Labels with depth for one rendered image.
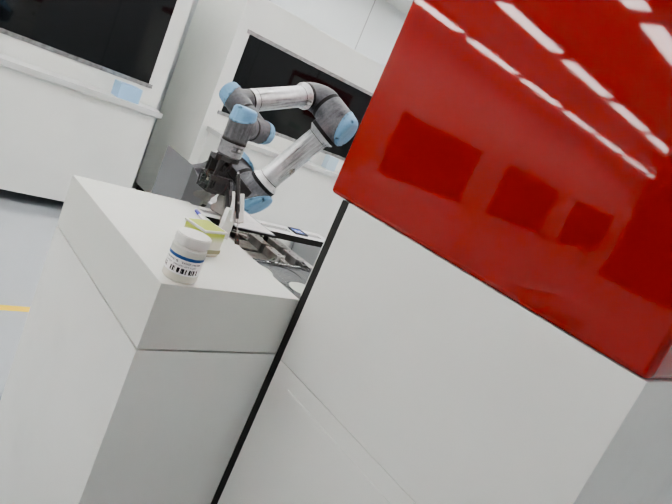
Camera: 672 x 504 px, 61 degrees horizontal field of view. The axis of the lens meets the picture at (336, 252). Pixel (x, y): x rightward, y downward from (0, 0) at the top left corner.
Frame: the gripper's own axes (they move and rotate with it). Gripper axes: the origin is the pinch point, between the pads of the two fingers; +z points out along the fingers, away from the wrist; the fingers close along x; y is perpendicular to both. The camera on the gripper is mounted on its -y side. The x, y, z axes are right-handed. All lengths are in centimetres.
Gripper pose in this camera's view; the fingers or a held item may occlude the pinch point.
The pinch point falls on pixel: (211, 217)
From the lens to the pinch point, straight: 180.5
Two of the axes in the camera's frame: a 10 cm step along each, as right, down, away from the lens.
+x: 5.9, 4.2, -6.9
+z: -3.9, 8.9, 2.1
